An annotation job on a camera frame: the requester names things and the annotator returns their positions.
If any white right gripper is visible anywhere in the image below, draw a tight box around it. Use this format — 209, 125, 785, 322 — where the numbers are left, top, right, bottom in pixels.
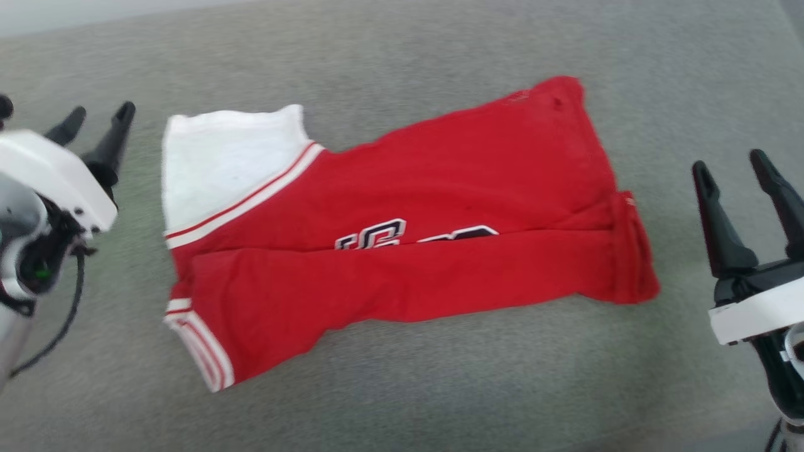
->
692, 149, 804, 346

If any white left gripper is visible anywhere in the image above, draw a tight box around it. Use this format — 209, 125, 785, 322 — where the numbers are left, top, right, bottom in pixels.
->
0, 101, 136, 294

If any red white sports jersey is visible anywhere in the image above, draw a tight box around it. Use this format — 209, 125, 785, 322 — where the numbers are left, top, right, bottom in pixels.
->
161, 75, 661, 394

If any grey fabric sofa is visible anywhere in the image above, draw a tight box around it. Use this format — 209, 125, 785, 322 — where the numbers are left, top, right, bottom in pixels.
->
0, 0, 804, 452

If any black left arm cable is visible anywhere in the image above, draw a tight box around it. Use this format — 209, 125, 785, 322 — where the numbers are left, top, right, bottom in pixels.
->
9, 247, 86, 378

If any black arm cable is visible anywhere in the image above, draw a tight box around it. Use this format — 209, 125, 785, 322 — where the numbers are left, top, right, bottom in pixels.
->
763, 417, 786, 452
9, 247, 86, 378

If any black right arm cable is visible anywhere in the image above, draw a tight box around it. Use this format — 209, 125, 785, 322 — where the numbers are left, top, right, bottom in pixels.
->
763, 417, 786, 452

